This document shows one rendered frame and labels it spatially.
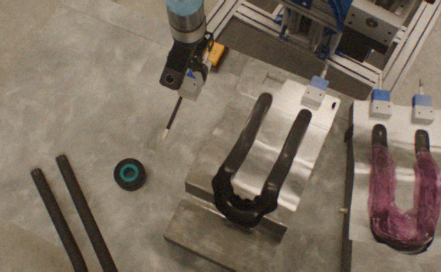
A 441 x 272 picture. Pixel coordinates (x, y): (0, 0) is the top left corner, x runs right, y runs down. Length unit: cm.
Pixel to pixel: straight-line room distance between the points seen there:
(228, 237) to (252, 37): 118
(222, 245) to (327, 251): 26
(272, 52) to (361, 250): 118
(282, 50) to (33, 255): 133
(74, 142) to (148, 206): 27
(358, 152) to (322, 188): 13
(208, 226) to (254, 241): 11
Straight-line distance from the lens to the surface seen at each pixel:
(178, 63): 111
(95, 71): 150
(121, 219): 132
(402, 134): 138
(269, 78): 137
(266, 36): 222
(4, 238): 229
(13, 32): 268
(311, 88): 131
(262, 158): 125
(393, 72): 221
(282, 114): 130
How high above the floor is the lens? 207
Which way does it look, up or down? 68 degrees down
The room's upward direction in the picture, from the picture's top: 2 degrees counter-clockwise
